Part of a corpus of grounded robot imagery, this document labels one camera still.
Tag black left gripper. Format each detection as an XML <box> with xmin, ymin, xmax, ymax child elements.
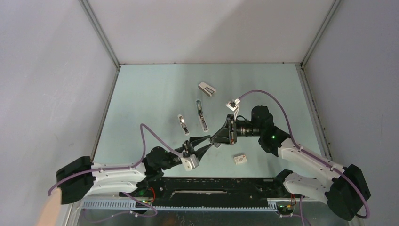
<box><xmin>161</xmin><ymin>135</ymin><xmax>213</xmax><ymax>170</ymax></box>

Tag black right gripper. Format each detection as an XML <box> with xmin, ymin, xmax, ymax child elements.
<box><xmin>210</xmin><ymin>114</ymin><xmax>263</xmax><ymax>145</ymax></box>

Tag small white mini stapler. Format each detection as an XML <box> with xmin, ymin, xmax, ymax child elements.
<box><xmin>178</xmin><ymin>114</ymin><xmax>190</xmax><ymax>136</ymax></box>

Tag white staple box sleeve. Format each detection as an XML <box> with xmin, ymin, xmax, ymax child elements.
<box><xmin>233</xmin><ymin>154</ymin><xmax>247</xmax><ymax>165</ymax></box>

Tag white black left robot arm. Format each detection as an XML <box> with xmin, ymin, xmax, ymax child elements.
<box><xmin>56</xmin><ymin>136</ymin><xmax>212</xmax><ymax>204</ymax></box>

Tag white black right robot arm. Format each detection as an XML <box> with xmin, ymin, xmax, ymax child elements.
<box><xmin>210</xmin><ymin>106</ymin><xmax>371</xmax><ymax>221</ymax></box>

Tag white staple remover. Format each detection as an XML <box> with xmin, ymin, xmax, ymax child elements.
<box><xmin>198</xmin><ymin>82</ymin><xmax>216</xmax><ymax>97</ymax></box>

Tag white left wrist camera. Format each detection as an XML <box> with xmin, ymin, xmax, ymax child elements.
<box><xmin>180</xmin><ymin>154</ymin><xmax>199</xmax><ymax>171</ymax></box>

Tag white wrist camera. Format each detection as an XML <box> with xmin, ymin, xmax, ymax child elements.
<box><xmin>226</xmin><ymin>98</ymin><xmax>240</xmax><ymax>112</ymax></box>
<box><xmin>180</xmin><ymin>154</ymin><xmax>199</xmax><ymax>171</ymax></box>

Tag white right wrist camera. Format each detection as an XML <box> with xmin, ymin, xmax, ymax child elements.
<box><xmin>226</xmin><ymin>98</ymin><xmax>240</xmax><ymax>112</ymax></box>

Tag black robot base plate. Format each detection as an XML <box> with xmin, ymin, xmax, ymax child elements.
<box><xmin>130</xmin><ymin>177</ymin><xmax>300</xmax><ymax>208</ymax></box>

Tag white slotted cable duct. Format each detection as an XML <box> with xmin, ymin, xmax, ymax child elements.
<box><xmin>81</xmin><ymin>199</ymin><xmax>278</xmax><ymax>213</ymax></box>

